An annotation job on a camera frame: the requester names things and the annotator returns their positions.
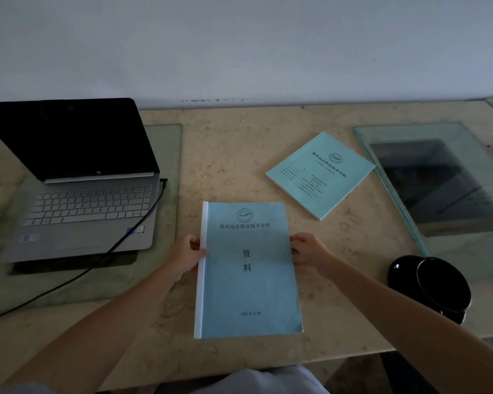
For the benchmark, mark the small blue booklet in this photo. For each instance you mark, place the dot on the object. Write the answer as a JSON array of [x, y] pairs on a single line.
[[321, 174]]

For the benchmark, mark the person's left forearm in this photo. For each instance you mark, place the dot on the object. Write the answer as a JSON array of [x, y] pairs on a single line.
[[88, 338]]

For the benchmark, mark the person's left thumb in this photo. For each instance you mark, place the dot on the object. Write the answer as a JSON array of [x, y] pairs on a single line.
[[199, 254]]

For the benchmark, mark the black glossy cup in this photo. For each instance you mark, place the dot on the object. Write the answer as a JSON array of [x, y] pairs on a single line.
[[433, 285]]

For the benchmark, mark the person's white clothing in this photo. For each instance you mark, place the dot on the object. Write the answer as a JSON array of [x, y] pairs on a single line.
[[246, 381]]

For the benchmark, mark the person's right fingers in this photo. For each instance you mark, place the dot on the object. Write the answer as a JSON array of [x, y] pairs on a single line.
[[298, 249]]

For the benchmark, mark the large blue bound booklet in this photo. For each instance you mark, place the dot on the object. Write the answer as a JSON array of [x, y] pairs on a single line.
[[248, 269]]

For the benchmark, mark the person's right hand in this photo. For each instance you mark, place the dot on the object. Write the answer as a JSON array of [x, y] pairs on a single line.
[[311, 251]]

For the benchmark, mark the glass pane under laptop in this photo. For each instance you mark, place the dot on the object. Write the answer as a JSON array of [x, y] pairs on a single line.
[[86, 225]]

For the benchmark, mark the silver laptop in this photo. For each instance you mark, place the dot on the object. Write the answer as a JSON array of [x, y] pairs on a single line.
[[80, 176]]

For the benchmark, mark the person's left hand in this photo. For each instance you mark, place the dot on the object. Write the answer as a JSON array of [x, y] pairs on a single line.
[[185, 255]]

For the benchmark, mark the glass pane over dark opening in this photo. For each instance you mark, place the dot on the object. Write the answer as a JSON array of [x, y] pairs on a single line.
[[439, 188]]

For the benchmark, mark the person's right forearm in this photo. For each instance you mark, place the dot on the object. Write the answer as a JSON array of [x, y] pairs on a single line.
[[419, 328]]

